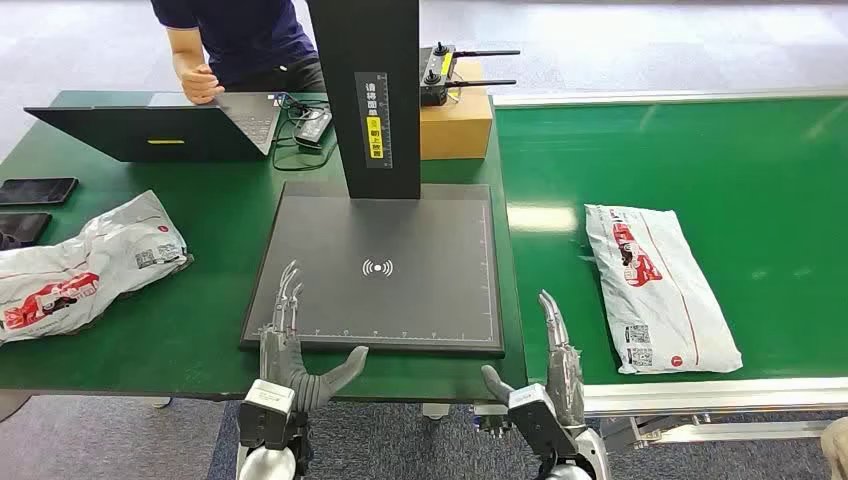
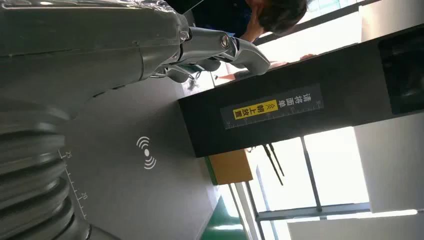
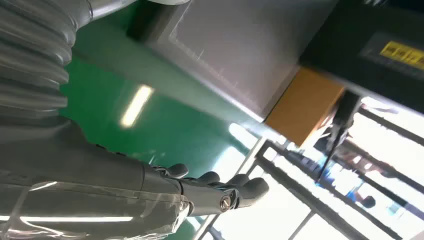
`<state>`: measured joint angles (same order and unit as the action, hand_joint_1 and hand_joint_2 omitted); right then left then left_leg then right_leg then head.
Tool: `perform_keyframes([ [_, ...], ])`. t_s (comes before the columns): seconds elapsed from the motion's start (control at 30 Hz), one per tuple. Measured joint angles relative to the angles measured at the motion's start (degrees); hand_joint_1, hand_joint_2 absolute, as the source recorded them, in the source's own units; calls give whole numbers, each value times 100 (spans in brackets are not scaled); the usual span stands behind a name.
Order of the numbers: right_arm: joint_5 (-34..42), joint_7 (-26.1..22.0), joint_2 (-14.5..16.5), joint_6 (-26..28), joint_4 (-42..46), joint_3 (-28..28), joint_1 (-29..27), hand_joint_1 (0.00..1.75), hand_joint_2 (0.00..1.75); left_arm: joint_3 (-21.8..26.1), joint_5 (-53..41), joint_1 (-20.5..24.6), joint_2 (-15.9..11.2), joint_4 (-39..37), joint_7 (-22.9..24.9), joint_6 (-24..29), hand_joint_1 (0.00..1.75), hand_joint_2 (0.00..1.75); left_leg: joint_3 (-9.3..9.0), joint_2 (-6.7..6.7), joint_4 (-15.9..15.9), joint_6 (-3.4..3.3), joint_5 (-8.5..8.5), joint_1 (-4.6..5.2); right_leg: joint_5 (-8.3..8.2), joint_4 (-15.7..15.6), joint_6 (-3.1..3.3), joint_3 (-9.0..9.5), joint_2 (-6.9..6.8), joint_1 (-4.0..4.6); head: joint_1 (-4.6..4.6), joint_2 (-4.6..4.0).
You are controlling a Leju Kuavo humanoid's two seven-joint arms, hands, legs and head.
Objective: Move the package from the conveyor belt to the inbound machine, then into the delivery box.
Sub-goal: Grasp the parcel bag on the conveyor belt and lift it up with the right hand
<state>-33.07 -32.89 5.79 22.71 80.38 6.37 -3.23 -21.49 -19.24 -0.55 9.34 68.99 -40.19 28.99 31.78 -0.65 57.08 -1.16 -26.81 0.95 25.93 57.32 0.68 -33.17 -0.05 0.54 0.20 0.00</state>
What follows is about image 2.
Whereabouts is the yellow and grey label sticker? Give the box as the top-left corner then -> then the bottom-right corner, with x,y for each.
220,83 -> 325,130

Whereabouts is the person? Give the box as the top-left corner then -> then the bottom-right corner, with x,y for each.
190,0 -> 317,81

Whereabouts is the brown cardboard box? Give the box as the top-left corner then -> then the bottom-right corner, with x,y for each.
208,149 -> 254,186

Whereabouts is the green conveyor belt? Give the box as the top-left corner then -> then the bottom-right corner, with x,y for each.
200,195 -> 249,240

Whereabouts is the dark window frame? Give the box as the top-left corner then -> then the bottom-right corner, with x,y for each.
228,135 -> 372,240

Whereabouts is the black inbound scanner machine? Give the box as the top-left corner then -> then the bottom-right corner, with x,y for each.
57,24 -> 424,240

